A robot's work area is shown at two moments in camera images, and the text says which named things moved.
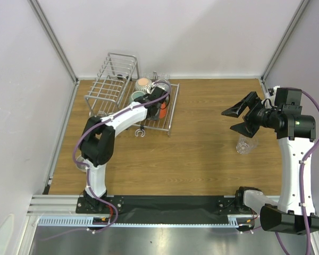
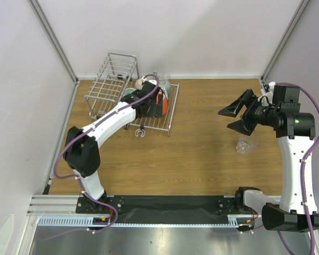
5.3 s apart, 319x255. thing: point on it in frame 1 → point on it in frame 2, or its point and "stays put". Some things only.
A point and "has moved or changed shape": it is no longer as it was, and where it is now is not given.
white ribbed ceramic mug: (143, 84) stays put
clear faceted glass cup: (245, 144) stays put
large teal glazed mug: (163, 85) stays put
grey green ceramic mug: (135, 95) has moved or changed shape
